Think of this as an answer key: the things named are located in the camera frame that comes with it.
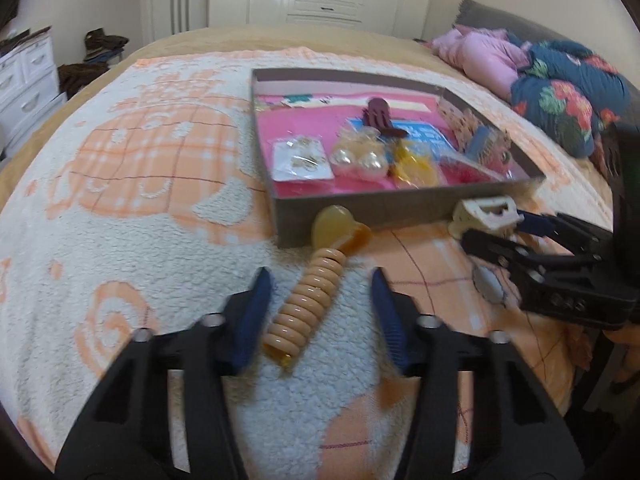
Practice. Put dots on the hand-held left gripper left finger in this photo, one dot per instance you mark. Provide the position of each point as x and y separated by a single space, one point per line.
255 310

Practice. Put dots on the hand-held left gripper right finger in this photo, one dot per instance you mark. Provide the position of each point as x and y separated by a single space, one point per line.
390 315

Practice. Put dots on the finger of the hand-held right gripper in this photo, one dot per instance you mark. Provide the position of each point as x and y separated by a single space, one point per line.
545 224
500 252

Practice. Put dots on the white claw hair clip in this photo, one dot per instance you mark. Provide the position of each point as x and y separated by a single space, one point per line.
480 215

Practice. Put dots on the grey cardboard box pink inside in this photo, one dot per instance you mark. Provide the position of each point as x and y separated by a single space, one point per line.
320 220

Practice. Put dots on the dotted tulle bow hair clip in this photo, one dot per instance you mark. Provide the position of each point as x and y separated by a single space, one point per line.
460 122

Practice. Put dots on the white earring card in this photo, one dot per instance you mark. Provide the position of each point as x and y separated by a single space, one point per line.
300 160

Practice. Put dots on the dark red hair clip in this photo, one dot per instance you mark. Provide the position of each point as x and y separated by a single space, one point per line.
377 115

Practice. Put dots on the pink strawberry hair clip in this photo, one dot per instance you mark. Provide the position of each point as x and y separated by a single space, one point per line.
465 167

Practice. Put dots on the blue hair accessory packet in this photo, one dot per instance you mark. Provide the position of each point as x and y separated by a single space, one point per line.
482 139

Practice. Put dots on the amber hair clip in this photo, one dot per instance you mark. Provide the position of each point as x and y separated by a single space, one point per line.
332 225

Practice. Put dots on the blue floral quilt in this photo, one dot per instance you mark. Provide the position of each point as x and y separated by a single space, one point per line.
570 95

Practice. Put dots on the clear bag of pearl clips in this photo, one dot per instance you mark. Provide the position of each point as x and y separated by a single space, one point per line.
357 157

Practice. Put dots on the peach and white patterned blanket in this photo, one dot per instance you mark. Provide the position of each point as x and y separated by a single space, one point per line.
150 185

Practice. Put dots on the pink pillow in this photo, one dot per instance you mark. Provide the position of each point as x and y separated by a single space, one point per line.
485 57

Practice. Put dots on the grey headboard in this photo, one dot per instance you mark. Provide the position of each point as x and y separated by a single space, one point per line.
500 17

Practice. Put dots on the bed with tan sheet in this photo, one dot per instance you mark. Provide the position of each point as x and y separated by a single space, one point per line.
250 37

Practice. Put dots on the pile of dark clothes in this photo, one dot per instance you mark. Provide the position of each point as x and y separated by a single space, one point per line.
105 45
80 77

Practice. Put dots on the white chest of drawers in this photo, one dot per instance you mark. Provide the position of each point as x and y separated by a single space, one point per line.
27 90

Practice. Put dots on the white door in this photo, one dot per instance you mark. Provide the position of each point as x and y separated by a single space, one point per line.
155 5

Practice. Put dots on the clutter on chest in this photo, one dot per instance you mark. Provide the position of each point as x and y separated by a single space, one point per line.
22 40

